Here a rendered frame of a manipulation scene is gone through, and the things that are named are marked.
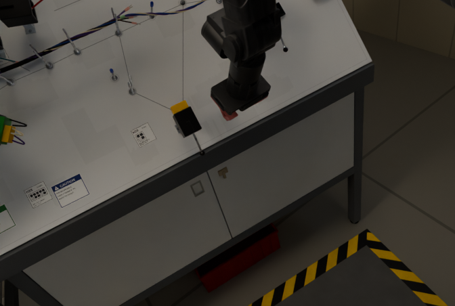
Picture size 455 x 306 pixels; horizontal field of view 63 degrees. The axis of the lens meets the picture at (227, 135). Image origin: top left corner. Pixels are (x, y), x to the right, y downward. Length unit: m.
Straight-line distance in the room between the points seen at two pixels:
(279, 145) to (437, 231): 0.93
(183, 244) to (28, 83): 0.66
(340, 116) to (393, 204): 0.74
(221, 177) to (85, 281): 0.50
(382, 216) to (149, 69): 1.29
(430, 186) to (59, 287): 1.62
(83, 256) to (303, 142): 0.75
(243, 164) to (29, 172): 0.58
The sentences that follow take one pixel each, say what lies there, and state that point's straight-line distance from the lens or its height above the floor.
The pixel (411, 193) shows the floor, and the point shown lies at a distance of 1.97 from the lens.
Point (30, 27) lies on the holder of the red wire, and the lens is 1.07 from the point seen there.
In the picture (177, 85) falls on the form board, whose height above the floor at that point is 1.01.
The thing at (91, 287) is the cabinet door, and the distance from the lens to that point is 1.27.
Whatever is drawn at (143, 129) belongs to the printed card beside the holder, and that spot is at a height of 0.96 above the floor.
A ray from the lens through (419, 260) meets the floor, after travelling 1.78.
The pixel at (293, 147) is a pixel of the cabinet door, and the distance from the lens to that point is 1.22.
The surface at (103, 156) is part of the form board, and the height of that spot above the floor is 0.95.
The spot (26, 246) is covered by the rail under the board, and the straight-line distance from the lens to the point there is 1.04.
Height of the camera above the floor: 1.52
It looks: 40 degrees down
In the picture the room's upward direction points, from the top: 17 degrees counter-clockwise
